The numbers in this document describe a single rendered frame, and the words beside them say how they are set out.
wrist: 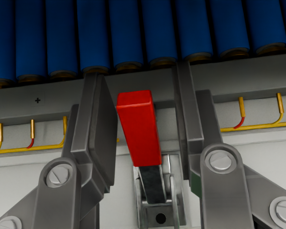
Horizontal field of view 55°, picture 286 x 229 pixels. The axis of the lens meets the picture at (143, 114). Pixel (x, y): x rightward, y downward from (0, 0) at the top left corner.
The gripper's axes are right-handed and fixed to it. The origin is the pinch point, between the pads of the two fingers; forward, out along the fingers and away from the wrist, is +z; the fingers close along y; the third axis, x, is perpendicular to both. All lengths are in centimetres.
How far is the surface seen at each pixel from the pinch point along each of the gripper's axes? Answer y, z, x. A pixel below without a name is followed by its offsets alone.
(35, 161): -7.3, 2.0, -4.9
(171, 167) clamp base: 0.9, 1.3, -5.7
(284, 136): 7.3, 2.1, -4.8
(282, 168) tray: 7.1, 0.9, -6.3
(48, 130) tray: -6.7, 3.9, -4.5
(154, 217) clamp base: -0.4, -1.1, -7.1
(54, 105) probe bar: -5.2, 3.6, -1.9
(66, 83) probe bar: -4.5, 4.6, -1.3
